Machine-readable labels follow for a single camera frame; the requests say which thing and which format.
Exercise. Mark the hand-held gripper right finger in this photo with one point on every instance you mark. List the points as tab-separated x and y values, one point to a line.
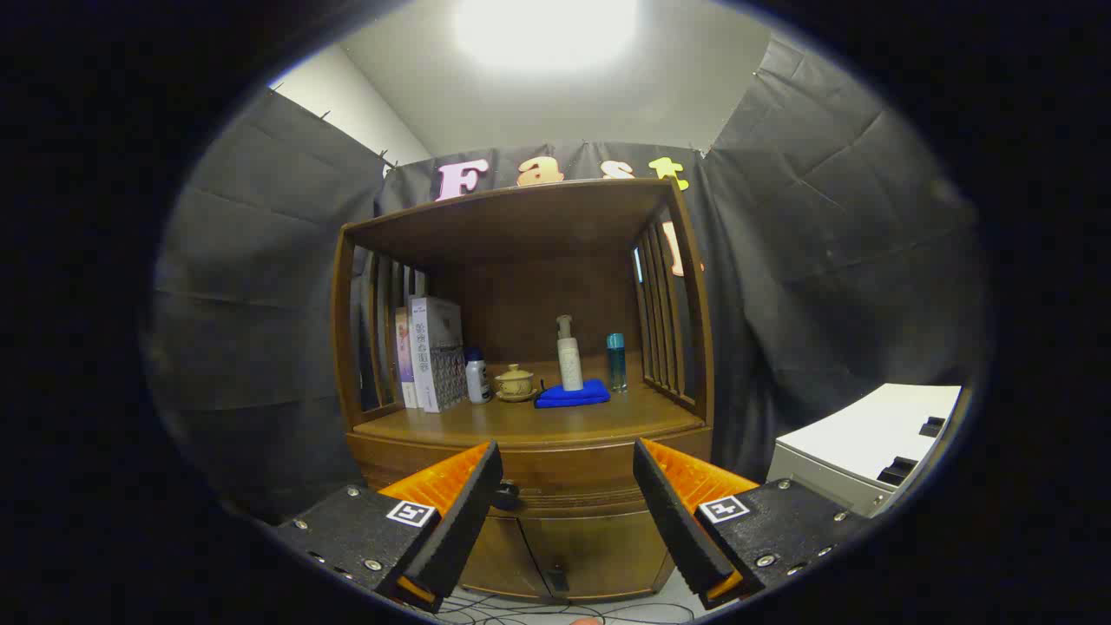
677	521

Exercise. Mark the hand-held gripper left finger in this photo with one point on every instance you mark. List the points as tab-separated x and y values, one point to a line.
460	521

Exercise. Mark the wooden drawer with black knob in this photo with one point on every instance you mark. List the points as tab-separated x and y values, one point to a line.
564	473

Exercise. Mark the wooden cabinet door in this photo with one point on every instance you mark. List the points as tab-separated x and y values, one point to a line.
495	555
608	551

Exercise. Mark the wooden countertop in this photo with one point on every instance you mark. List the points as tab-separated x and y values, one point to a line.
538	421

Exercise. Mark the white drawer unit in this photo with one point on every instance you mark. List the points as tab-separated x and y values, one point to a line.
859	434

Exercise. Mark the brown wooden cabinet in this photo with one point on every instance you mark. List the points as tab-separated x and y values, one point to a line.
538	295

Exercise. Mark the white bottle with blue cap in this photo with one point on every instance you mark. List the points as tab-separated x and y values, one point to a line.
477	382

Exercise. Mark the yellow lidded tea cup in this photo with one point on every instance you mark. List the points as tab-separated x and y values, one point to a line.
515	382

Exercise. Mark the blue folded cloth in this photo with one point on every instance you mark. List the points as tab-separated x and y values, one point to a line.
573	397

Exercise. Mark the large white book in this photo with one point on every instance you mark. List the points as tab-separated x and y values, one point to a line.
434	356

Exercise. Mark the teal slim bottle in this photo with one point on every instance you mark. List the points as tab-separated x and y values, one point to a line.
616	365

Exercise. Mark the purple spine book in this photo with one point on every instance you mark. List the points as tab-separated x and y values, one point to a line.
404	356

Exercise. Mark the white pump bottle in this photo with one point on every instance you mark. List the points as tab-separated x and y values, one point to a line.
570	365

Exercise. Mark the black backdrop cloth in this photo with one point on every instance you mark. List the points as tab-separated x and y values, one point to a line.
260	304

